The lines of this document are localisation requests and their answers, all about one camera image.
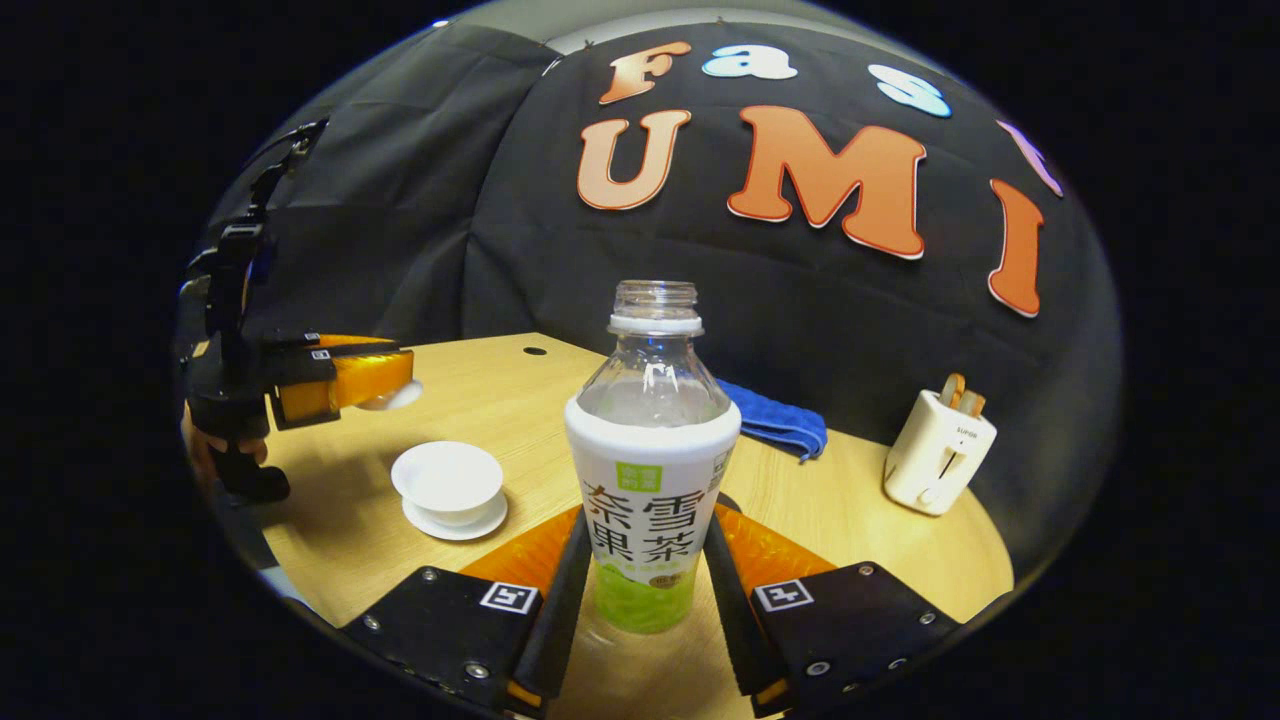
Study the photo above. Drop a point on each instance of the white teacup lid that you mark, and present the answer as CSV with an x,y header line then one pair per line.
x,y
395,397

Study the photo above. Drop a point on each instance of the brown toast slice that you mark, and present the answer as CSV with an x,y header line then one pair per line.
x,y
974,404
952,390

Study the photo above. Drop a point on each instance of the white teacup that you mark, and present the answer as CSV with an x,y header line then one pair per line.
x,y
447,478

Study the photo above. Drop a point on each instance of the black backdrop cloth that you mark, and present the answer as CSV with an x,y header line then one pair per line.
x,y
800,300

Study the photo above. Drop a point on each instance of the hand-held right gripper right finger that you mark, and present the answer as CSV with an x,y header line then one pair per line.
x,y
730,620

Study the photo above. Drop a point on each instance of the clear water bottle white label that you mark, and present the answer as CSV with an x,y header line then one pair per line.
x,y
650,480

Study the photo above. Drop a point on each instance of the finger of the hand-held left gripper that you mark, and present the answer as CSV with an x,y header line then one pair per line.
x,y
365,378
300,362

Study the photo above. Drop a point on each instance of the blue towel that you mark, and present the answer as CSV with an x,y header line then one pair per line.
x,y
780,422

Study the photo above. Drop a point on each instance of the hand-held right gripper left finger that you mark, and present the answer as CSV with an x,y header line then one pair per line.
x,y
565,610

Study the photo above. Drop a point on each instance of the white toaster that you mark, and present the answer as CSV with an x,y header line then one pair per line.
x,y
935,460

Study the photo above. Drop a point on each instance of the white saucer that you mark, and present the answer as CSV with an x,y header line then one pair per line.
x,y
470,528

